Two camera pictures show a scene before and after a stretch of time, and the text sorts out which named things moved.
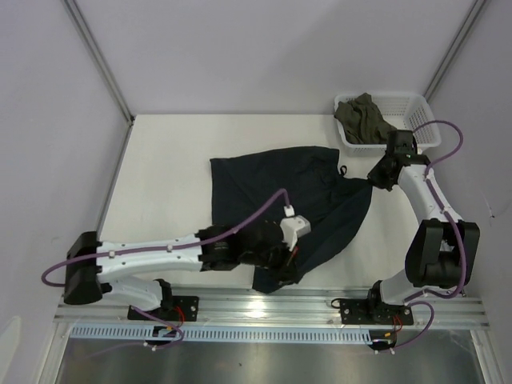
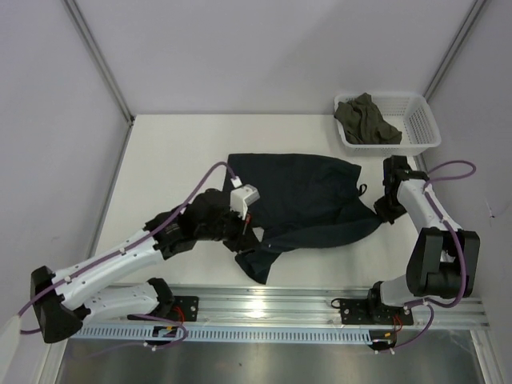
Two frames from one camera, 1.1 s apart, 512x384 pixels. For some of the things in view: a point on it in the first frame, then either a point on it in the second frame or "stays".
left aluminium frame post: [79, 20] stays
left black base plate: [173, 308] stays
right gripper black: [374, 178] -> [384, 214]
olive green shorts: [362, 121] stays
